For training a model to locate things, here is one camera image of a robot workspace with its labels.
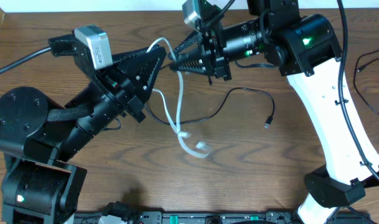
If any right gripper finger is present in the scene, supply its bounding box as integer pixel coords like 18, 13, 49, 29
168, 31, 205, 61
169, 57, 213, 76

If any white USB cable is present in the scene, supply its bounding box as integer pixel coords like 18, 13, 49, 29
145, 37, 212, 159

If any black USB cable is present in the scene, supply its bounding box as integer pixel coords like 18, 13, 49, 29
144, 62, 276, 129

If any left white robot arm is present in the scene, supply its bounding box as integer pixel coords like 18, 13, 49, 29
0, 44, 166, 223

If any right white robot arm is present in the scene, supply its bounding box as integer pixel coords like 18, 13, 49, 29
171, 0, 379, 223

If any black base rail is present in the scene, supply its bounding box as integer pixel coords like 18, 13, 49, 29
73, 201, 370, 224

